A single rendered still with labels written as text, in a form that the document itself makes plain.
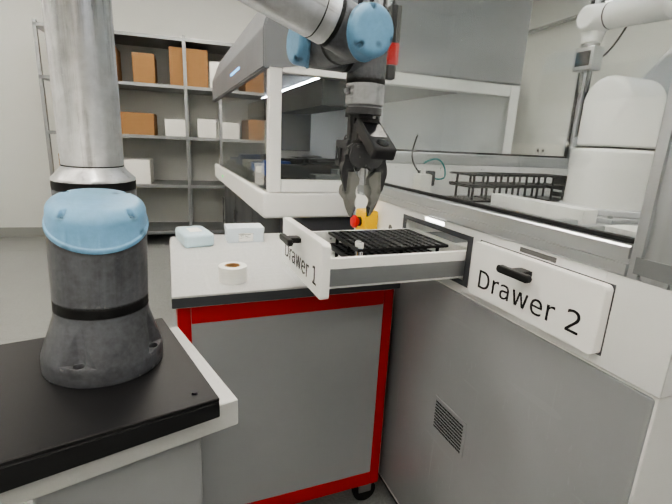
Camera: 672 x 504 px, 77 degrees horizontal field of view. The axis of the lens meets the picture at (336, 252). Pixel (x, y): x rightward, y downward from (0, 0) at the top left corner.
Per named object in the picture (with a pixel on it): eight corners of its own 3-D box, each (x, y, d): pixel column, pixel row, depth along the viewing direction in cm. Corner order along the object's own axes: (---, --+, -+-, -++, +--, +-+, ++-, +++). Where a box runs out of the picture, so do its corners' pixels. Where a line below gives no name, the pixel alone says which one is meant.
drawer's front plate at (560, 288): (591, 356, 63) (606, 286, 61) (467, 291, 89) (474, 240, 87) (599, 354, 64) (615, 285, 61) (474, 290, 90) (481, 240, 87)
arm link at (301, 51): (310, 7, 66) (369, 20, 72) (284, 20, 76) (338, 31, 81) (308, 61, 69) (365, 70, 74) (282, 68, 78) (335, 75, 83)
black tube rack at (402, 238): (356, 279, 88) (357, 249, 87) (327, 257, 104) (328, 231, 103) (445, 272, 96) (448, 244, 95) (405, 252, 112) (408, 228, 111)
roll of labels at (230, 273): (226, 286, 102) (225, 270, 101) (213, 278, 107) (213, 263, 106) (251, 281, 107) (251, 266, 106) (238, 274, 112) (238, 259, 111)
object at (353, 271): (326, 289, 82) (327, 259, 80) (291, 255, 105) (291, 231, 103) (491, 275, 96) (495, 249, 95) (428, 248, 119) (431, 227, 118)
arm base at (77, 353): (61, 403, 50) (54, 327, 47) (27, 353, 60) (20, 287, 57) (181, 362, 61) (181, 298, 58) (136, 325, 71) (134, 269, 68)
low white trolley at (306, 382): (185, 564, 113) (171, 297, 94) (179, 422, 169) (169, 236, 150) (380, 507, 134) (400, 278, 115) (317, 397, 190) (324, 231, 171)
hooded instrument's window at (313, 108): (265, 191, 168) (265, 69, 157) (216, 163, 328) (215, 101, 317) (494, 192, 209) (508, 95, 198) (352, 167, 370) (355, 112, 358)
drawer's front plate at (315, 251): (320, 301, 80) (322, 244, 77) (282, 260, 106) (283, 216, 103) (328, 300, 81) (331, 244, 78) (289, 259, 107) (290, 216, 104)
